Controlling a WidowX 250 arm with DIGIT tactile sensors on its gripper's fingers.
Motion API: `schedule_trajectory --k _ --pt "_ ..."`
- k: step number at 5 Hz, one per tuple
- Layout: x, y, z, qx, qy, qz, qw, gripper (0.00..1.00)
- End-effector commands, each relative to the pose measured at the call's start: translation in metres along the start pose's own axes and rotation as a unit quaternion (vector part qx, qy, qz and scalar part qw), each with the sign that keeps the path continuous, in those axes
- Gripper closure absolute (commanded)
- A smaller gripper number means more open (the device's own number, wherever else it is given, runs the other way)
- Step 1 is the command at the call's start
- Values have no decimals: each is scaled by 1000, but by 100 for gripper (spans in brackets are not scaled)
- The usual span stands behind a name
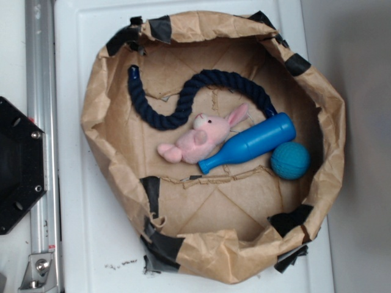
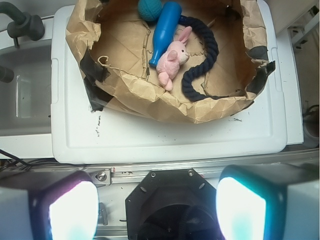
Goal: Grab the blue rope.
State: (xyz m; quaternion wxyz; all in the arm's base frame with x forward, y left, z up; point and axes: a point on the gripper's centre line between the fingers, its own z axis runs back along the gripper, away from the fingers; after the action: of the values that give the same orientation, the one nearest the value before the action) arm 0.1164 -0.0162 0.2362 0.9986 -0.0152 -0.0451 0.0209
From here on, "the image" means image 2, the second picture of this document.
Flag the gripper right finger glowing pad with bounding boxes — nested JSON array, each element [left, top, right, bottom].
[[215, 164, 320, 240]]

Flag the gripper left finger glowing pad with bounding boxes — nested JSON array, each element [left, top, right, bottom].
[[0, 170, 99, 240]]

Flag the white plastic bin lid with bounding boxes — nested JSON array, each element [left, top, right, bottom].
[[51, 6, 288, 164]]

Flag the pink plush bunny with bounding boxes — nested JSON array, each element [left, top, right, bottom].
[[156, 26, 193, 92]]

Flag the crumpled brown paper bag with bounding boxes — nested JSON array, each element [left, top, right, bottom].
[[66, 0, 275, 124]]

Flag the grey faucet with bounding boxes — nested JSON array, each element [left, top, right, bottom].
[[0, 1, 45, 49]]

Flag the blue plastic bottle toy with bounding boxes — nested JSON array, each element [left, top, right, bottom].
[[149, 1, 182, 68]]

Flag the teal knitted ball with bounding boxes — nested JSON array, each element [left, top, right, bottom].
[[137, 0, 162, 22]]

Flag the metal corner bracket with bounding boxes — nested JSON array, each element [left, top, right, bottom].
[[90, 168, 112, 186]]

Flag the aluminium extrusion rail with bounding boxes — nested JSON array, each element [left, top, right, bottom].
[[85, 148, 320, 186]]

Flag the black octagonal mount plate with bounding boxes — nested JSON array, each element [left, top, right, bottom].
[[125, 168, 223, 240]]

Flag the dark blue rope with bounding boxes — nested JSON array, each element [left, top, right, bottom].
[[178, 15, 231, 102]]

